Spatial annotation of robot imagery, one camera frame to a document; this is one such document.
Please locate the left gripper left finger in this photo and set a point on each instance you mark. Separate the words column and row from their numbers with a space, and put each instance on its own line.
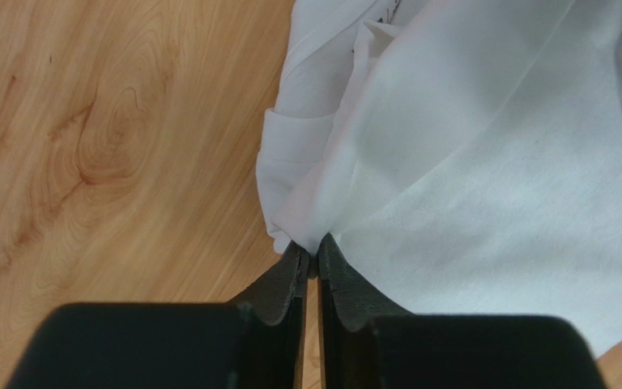
column 250, row 341

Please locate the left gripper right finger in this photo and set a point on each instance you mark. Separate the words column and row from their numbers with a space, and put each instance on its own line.
column 369, row 341

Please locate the white printed t-shirt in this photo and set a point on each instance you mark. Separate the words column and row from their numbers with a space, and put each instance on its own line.
column 465, row 155

